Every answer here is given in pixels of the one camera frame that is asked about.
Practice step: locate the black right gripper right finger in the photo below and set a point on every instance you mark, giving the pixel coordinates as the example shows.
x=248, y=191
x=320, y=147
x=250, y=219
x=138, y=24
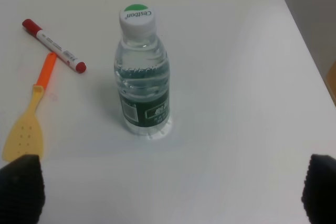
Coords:
x=318, y=196

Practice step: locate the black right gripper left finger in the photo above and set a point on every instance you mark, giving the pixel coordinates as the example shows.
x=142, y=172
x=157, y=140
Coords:
x=22, y=190

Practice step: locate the brown wooden object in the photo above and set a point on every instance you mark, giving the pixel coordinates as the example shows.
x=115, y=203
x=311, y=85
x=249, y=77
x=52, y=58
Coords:
x=330, y=82

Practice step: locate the yellow orange toy spatula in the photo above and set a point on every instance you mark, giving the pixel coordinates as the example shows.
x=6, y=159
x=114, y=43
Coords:
x=26, y=136

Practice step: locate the red whiteboard marker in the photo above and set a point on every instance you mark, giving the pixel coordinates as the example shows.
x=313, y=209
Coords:
x=65, y=55

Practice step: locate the clear water bottle green label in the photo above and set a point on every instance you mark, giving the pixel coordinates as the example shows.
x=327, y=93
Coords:
x=142, y=72

